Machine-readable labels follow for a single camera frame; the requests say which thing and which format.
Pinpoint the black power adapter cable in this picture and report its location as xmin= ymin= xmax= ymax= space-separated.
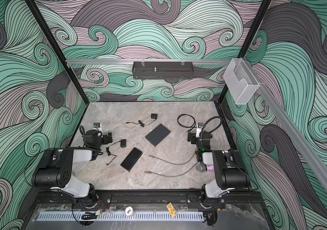
xmin=105 ymin=139 xmax=127 ymax=166
xmin=125 ymin=113 xmax=158 ymax=128

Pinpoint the ribbed black network switch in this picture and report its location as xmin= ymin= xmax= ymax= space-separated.
xmin=120 ymin=148 xmax=142 ymax=172

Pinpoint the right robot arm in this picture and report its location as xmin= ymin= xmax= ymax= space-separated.
xmin=187 ymin=117 xmax=252 ymax=202

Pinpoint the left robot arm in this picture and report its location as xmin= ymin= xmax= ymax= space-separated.
xmin=31 ymin=126 xmax=113 ymax=207

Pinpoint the yellow tag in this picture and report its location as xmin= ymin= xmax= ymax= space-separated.
xmin=166 ymin=203 xmax=178 ymax=218

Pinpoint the coiled black cable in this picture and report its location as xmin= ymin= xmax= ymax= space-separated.
xmin=177 ymin=113 xmax=197 ymax=133

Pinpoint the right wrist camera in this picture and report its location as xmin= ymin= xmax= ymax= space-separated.
xmin=196 ymin=123 xmax=204 ymax=138

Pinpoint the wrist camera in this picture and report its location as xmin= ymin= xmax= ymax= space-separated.
xmin=196 ymin=123 xmax=204 ymax=138
xmin=93 ymin=123 xmax=101 ymax=129

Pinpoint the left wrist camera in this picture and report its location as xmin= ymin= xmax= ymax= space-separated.
xmin=93 ymin=123 xmax=101 ymax=129

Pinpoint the lower grey ethernet cable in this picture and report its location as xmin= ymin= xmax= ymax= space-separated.
xmin=144 ymin=162 xmax=201 ymax=178

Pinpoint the red yellow wire bundle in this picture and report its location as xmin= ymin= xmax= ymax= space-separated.
xmin=92 ymin=199 xmax=107 ymax=216

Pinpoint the clear acrylic wall holder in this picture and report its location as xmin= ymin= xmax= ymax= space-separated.
xmin=224 ymin=58 xmax=259 ymax=105

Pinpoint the black wall tray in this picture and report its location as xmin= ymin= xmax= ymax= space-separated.
xmin=132 ymin=61 xmax=194 ymax=81

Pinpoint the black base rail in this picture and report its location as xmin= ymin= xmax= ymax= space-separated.
xmin=34 ymin=189 xmax=266 ymax=210

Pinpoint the white slotted cable duct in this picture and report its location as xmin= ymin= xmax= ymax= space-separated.
xmin=36 ymin=211 xmax=204 ymax=222

